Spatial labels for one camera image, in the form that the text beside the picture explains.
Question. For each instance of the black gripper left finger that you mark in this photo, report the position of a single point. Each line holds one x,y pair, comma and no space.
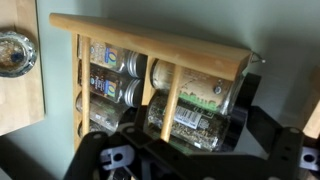
98,154

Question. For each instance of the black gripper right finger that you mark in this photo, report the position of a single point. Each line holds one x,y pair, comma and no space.
289,149

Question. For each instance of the spice jar metal lid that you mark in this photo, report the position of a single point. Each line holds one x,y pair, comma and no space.
117,59
116,87

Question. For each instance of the cork top spice jar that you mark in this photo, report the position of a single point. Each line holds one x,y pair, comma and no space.
203,90

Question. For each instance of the large herb jar green label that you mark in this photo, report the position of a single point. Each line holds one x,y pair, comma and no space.
193,127

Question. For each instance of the small blue ceramic dish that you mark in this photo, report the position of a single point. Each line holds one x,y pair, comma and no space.
18,54

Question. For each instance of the lower wooden wall spice rack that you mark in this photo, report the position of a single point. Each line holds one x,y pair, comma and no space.
96,113

